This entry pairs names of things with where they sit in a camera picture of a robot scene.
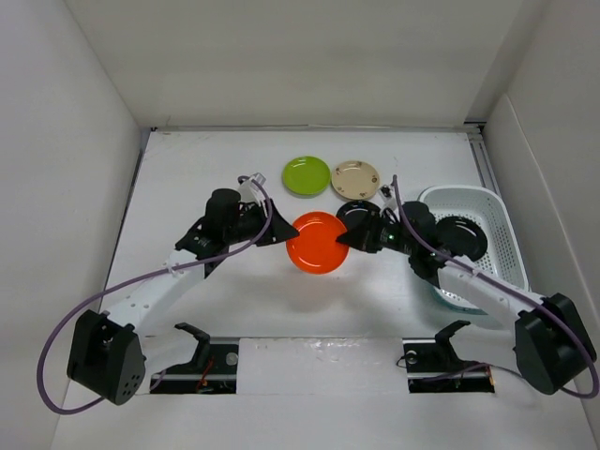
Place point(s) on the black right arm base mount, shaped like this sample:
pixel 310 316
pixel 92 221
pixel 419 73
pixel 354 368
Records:
pixel 433 369

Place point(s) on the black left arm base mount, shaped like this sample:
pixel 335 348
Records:
pixel 216 375

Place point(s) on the lime green plate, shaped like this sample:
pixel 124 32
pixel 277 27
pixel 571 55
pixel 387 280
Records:
pixel 306 176

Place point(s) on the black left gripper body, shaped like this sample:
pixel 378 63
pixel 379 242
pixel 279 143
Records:
pixel 247 224

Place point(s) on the cream plate with small motifs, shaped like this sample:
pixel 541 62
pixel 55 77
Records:
pixel 355 180

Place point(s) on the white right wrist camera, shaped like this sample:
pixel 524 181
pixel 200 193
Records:
pixel 388 198

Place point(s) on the orange plate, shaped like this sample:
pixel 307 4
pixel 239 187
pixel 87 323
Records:
pixel 315 250

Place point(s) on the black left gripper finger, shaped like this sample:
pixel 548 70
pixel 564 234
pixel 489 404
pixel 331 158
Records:
pixel 280 230
pixel 211 264

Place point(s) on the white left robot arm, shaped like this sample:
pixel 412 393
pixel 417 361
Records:
pixel 107 355

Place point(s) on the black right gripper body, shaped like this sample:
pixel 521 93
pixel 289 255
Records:
pixel 392 238

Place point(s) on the white perforated plastic bin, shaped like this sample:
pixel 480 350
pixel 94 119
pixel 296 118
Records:
pixel 493 240

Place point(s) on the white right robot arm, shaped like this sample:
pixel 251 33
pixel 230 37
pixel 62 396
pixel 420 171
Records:
pixel 551 344

